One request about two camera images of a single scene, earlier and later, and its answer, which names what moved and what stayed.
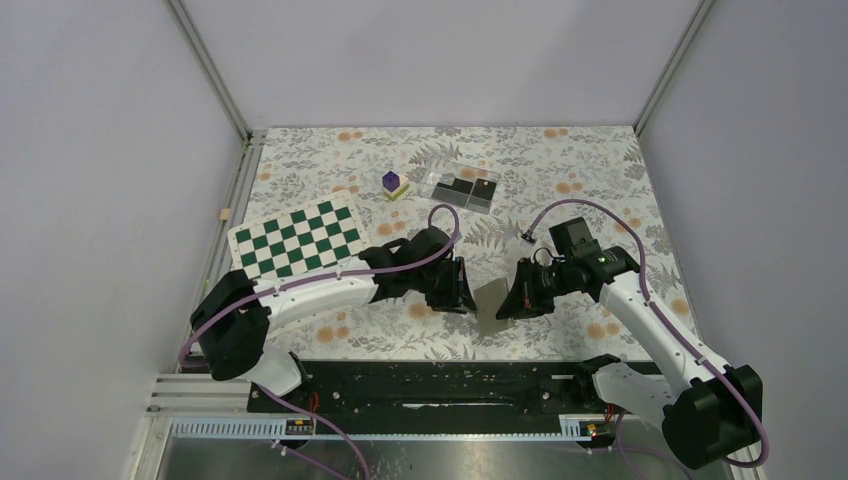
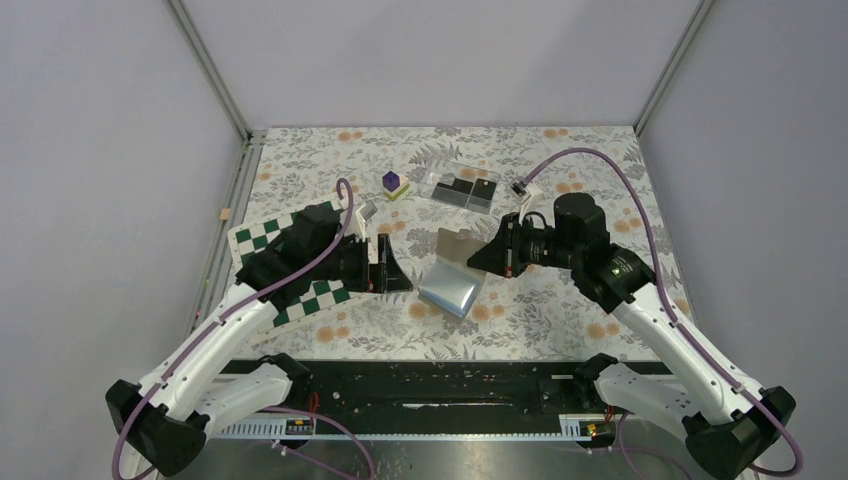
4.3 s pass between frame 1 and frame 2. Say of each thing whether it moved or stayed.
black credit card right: stayed
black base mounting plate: stayed
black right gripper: moved
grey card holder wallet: moved
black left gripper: moved
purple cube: stayed
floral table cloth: stayed
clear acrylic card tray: stayed
